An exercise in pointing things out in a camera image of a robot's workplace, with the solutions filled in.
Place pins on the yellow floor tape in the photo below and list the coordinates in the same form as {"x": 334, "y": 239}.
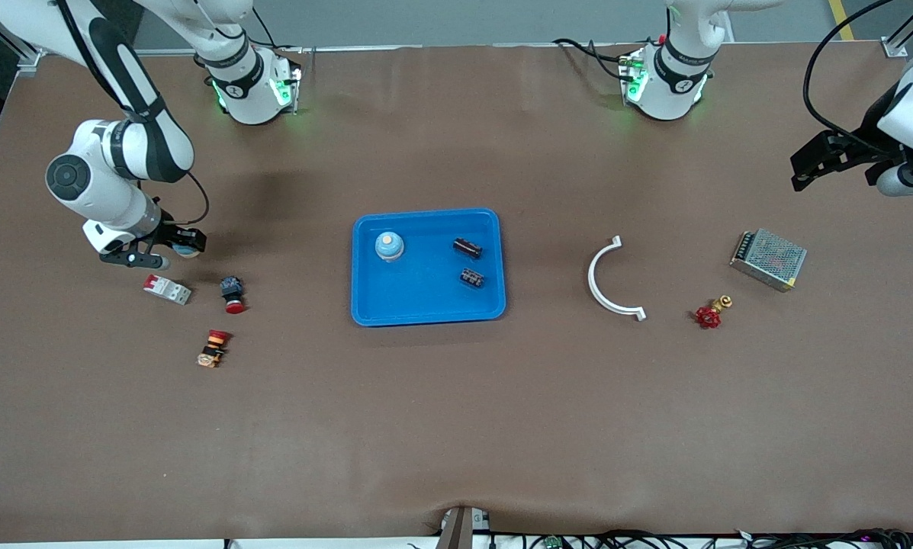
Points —
{"x": 840, "y": 17}

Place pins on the red mushroom button black body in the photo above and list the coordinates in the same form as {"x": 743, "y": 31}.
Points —
{"x": 232, "y": 288}

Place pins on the metal mount bracket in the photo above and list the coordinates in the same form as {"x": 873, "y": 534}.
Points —
{"x": 460, "y": 530}

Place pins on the long brown electrolytic capacitor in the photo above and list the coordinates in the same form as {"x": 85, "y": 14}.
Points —
{"x": 467, "y": 248}

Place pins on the blue desk bell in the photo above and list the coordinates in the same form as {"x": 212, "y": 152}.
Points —
{"x": 389, "y": 246}
{"x": 189, "y": 254}

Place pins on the short black electrolytic capacitor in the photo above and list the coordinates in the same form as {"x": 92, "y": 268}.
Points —
{"x": 471, "y": 277}

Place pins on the metal mesh power supply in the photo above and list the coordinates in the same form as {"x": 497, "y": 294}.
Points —
{"x": 769, "y": 259}

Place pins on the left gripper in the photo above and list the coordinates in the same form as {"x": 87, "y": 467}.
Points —
{"x": 865, "y": 147}

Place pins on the blue plastic tray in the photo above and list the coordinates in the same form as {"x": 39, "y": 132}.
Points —
{"x": 425, "y": 297}

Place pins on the brown table mat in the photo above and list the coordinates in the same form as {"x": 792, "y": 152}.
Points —
{"x": 456, "y": 427}

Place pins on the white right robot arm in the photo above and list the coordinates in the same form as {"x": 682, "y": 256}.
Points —
{"x": 147, "y": 141}

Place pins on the white red circuit breaker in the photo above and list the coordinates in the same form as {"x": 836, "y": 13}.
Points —
{"x": 168, "y": 290}

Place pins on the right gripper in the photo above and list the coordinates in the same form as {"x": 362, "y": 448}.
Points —
{"x": 167, "y": 234}

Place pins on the aluminium frame profile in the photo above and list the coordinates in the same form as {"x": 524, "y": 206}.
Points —
{"x": 21, "y": 46}
{"x": 895, "y": 47}

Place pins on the red orange push button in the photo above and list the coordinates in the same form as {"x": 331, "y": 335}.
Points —
{"x": 213, "y": 349}

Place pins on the white curved plastic bracket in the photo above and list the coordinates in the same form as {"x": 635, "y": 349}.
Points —
{"x": 591, "y": 278}

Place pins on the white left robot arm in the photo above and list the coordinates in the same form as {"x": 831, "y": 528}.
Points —
{"x": 677, "y": 84}

